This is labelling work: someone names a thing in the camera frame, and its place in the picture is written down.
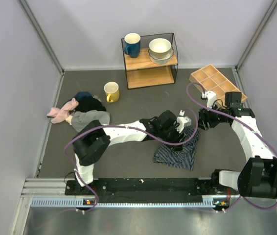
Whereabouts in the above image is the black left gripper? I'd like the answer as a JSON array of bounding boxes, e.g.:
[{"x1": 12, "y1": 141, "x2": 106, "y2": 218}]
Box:
[{"x1": 159, "y1": 123, "x2": 186, "y2": 152}]

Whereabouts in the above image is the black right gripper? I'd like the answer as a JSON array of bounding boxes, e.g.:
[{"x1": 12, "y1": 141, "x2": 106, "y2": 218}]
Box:
[{"x1": 196, "y1": 101, "x2": 229, "y2": 131}]

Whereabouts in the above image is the navy striped boxer underwear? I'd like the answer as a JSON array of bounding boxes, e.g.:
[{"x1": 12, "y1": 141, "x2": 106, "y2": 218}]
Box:
[{"x1": 153, "y1": 126, "x2": 200, "y2": 170}]

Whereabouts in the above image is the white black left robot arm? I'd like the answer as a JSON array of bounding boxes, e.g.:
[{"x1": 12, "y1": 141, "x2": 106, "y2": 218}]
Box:
[{"x1": 72, "y1": 110, "x2": 191, "y2": 194}]

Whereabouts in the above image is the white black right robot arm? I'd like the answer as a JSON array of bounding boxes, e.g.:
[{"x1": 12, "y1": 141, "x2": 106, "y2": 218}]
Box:
[{"x1": 198, "y1": 91, "x2": 277, "y2": 199}]

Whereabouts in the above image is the wooden compartment tray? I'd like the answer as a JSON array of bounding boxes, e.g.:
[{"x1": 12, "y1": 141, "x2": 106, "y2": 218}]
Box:
[{"x1": 189, "y1": 65, "x2": 240, "y2": 107}]

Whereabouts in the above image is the white scalloped bowl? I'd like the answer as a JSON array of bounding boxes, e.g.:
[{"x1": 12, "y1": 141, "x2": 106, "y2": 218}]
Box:
[{"x1": 148, "y1": 48, "x2": 174, "y2": 65}]

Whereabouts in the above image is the yellow ceramic mug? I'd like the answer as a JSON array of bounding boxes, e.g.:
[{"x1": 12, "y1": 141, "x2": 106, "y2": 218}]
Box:
[{"x1": 104, "y1": 82, "x2": 120, "y2": 103}]

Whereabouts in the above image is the cream ceramic bowl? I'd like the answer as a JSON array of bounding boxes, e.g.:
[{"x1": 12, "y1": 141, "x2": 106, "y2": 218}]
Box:
[{"x1": 149, "y1": 38, "x2": 172, "y2": 59}]

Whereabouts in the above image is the black garment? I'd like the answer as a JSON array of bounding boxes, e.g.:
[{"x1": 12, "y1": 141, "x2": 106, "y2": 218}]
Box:
[{"x1": 75, "y1": 96, "x2": 107, "y2": 113}]

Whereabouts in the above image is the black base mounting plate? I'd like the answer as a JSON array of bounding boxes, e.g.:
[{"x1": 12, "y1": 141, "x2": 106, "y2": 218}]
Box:
[{"x1": 65, "y1": 178, "x2": 233, "y2": 204}]

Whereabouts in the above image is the blue ceramic mug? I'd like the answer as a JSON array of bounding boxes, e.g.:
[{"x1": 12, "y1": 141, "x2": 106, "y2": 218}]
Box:
[{"x1": 124, "y1": 33, "x2": 141, "y2": 58}]

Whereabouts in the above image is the dark blue garment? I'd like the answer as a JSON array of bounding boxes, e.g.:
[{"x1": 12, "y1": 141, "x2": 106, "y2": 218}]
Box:
[{"x1": 74, "y1": 92, "x2": 93, "y2": 102}]

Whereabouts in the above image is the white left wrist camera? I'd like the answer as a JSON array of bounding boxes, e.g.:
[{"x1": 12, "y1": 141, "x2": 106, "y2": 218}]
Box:
[{"x1": 176, "y1": 110, "x2": 192, "y2": 133}]

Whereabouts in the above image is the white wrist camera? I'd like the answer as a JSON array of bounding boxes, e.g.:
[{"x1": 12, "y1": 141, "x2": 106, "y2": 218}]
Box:
[
  {"x1": 176, "y1": 110, "x2": 192, "y2": 133},
  {"x1": 201, "y1": 91, "x2": 217, "y2": 108}
]

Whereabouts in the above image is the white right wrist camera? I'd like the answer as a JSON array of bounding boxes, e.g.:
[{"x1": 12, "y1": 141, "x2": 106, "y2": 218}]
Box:
[{"x1": 201, "y1": 91, "x2": 217, "y2": 108}]

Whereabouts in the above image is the black wire wooden shelf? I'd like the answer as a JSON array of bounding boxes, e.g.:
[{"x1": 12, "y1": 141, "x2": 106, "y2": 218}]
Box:
[{"x1": 123, "y1": 32, "x2": 179, "y2": 89}]

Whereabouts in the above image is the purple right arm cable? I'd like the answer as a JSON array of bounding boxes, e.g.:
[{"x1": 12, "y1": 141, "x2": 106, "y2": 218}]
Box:
[{"x1": 186, "y1": 82, "x2": 277, "y2": 211}]

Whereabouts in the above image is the grey slotted cable duct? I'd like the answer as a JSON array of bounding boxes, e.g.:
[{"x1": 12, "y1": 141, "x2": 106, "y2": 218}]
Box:
[{"x1": 31, "y1": 198, "x2": 228, "y2": 208}]

